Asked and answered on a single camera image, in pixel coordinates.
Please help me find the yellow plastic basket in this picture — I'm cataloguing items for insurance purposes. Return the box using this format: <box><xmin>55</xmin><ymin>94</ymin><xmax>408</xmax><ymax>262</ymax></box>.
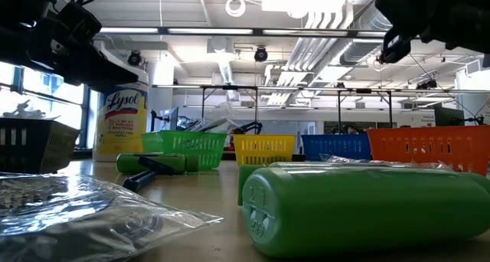
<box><xmin>232</xmin><ymin>134</ymin><xmax>297</xmax><ymax>166</ymax></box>

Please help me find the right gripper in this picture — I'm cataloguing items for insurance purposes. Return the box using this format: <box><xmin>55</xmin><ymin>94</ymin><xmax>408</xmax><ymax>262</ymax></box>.
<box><xmin>375</xmin><ymin>0</ymin><xmax>490</xmax><ymax>64</ymax></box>

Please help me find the black hair ties bag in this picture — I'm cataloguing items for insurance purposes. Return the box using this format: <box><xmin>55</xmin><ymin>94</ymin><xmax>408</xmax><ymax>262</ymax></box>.
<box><xmin>0</xmin><ymin>172</ymin><xmax>224</xmax><ymax>262</ymax></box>

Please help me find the silver ribbed air duct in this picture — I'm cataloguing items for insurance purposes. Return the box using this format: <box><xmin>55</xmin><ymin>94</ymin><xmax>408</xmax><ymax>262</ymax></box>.
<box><xmin>338</xmin><ymin>8</ymin><xmax>395</xmax><ymax>66</ymax></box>

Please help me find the blue plastic basket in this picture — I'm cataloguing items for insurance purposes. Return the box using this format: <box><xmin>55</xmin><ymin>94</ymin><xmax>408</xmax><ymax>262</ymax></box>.
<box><xmin>301</xmin><ymin>134</ymin><xmax>372</xmax><ymax>162</ymax></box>

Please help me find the overhead light bar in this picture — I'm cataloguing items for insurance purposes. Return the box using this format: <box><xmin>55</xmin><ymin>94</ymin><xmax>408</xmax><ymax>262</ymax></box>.
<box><xmin>97</xmin><ymin>26</ymin><xmax>387</xmax><ymax>39</ymax></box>

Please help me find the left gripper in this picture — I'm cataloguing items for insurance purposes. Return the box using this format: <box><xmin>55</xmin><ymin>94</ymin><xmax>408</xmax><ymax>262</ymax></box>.
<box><xmin>0</xmin><ymin>18</ymin><xmax>139</xmax><ymax>95</ymax></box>

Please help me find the orange plastic basket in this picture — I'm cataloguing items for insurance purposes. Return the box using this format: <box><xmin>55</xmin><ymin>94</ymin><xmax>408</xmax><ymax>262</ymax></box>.
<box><xmin>366</xmin><ymin>126</ymin><xmax>490</xmax><ymax>177</ymax></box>

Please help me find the green plastic basket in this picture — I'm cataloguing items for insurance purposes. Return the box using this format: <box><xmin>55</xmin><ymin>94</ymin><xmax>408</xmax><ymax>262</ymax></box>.
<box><xmin>140</xmin><ymin>129</ymin><xmax>228</xmax><ymax>171</ymax></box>

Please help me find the white hanging ring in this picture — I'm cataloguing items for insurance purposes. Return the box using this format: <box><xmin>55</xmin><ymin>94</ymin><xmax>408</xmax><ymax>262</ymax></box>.
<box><xmin>224</xmin><ymin>0</ymin><xmax>247</xmax><ymax>18</ymax></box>

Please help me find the black plastic basket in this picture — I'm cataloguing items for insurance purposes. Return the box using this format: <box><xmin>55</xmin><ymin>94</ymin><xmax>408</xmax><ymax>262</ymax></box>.
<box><xmin>0</xmin><ymin>117</ymin><xmax>81</xmax><ymax>175</ymax></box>

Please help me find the black background station frame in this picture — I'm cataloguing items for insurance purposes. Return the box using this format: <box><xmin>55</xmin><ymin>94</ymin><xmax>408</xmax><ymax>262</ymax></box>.
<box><xmin>201</xmin><ymin>84</ymin><xmax>394</xmax><ymax>135</ymax></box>

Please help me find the black monitor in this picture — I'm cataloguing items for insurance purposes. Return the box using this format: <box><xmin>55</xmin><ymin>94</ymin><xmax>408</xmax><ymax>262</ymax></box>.
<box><xmin>434</xmin><ymin>106</ymin><xmax>466</xmax><ymax>128</ymax></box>

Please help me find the person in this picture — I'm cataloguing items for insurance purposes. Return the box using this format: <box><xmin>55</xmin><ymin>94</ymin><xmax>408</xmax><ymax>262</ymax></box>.
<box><xmin>344</xmin><ymin>123</ymin><xmax>364</xmax><ymax>136</ymax></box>

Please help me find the green toothbrush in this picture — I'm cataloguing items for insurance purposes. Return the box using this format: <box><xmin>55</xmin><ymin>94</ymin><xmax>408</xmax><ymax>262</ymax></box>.
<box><xmin>185</xmin><ymin>116</ymin><xmax>230</xmax><ymax>133</ymax></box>

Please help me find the Lysol wipes canister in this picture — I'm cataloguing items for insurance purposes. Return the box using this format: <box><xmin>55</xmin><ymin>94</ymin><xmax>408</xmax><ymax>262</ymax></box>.
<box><xmin>93</xmin><ymin>64</ymin><xmax>149</xmax><ymax>162</ymax></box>

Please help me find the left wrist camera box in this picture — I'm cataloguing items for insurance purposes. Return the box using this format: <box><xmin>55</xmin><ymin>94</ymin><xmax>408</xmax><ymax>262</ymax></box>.
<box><xmin>57</xmin><ymin>1</ymin><xmax>103</xmax><ymax>41</ymax></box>

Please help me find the red toothbrush in clear bag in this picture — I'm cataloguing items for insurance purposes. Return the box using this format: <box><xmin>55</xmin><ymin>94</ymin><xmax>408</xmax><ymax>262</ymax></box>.
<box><xmin>319</xmin><ymin>153</ymin><xmax>455</xmax><ymax>171</ymax></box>

